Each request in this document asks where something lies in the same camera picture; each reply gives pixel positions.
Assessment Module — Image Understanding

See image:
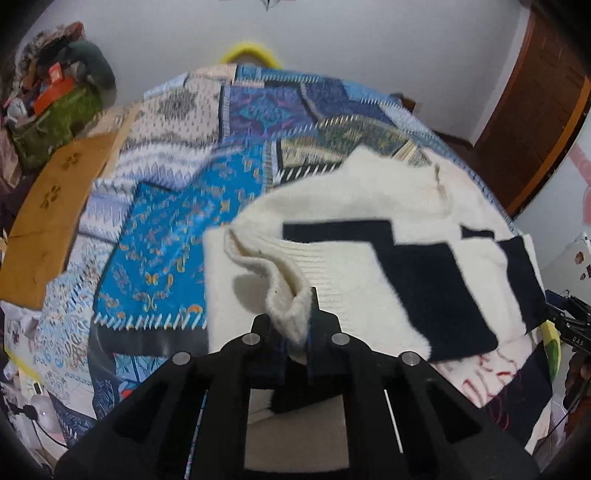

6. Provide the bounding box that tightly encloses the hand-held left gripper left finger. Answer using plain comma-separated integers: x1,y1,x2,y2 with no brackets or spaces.
55,314,291,480

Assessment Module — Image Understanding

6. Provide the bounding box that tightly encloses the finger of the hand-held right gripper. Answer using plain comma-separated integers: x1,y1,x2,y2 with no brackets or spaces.
544,289,591,357

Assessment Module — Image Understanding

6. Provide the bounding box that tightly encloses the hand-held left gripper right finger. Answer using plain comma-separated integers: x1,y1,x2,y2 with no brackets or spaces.
304,286,541,480

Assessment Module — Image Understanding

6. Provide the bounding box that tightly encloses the white and navy knitted sweater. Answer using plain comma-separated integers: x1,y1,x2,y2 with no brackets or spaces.
202,147,550,468

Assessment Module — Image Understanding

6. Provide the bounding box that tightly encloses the pile of dark clothes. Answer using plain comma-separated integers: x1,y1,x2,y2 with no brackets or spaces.
14,21,117,100

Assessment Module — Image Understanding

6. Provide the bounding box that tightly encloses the yellow-green round object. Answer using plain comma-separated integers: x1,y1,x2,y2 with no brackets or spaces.
539,320,562,393

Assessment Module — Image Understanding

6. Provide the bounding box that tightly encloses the white case with stickers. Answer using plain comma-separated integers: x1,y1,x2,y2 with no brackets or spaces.
539,230,591,301

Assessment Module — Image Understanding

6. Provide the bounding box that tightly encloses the white cloth with red print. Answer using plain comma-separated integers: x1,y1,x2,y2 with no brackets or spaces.
431,339,555,455

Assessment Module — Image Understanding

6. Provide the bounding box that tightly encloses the blue patchwork blanket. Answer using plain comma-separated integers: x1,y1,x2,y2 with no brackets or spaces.
34,64,555,457

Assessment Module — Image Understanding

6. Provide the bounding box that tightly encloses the brown wooden door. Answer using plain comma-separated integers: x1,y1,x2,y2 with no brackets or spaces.
471,7,591,217

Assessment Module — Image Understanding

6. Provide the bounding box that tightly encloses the wooden board with flower cutouts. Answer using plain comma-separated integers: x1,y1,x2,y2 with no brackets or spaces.
0,133,122,311

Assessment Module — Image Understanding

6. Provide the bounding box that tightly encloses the yellow curved object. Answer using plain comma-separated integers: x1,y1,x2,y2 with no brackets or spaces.
219,41,283,66

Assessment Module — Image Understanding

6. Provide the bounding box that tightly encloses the orange box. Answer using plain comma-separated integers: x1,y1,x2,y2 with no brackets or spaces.
33,65,77,114

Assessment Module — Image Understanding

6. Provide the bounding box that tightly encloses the black cable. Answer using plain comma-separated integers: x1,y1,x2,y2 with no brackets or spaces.
9,401,70,449

